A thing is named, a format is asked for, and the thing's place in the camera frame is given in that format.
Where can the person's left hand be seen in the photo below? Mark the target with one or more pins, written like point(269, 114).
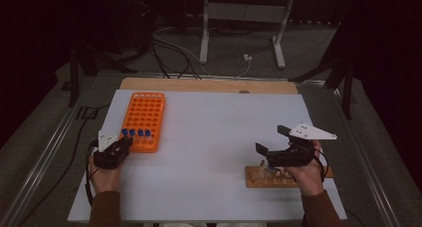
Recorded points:
point(104, 181)

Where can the white metal stand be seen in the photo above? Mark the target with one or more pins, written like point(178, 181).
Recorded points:
point(245, 13)

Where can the aluminium floor rail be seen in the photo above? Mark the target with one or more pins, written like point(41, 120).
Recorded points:
point(232, 77)
point(368, 174)
point(43, 154)

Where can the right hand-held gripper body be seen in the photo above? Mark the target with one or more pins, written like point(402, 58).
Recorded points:
point(292, 157)

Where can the wooden tube rack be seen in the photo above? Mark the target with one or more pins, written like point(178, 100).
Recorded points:
point(255, 182)

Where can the black tripod stand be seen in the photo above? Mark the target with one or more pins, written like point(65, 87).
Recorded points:
point(73, 81)
point(347, 94)

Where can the person's right hand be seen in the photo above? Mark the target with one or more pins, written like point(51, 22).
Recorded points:
point(309, 181)

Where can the white table mat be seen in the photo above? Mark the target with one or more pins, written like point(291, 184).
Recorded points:
point(215, 137)

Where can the white plug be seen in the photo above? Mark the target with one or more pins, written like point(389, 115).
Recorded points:
point(248, 57)

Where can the dark equipment rack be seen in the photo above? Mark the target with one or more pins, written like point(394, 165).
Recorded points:
point(143, 21)

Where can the orange plastic tube rack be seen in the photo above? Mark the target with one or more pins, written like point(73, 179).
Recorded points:
point(146, 111)

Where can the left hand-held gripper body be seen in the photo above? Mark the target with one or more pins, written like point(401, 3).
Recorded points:
point(107, 155)

